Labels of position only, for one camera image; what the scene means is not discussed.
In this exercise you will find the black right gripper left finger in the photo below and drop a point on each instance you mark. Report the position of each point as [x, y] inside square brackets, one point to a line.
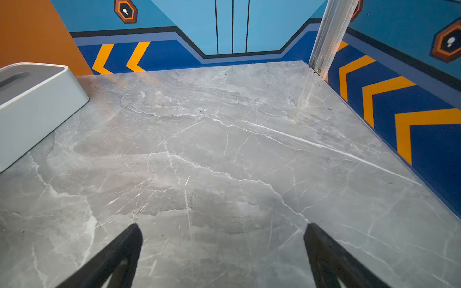
[114, 266]

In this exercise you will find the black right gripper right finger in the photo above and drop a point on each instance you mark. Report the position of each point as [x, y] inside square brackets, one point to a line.
[334, 267]

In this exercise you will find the right aluminium corner post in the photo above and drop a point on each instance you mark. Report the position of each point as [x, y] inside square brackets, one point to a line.
[336, 18]

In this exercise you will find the white grey tissue box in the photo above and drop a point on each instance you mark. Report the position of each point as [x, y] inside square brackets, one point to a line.
[36, 98]

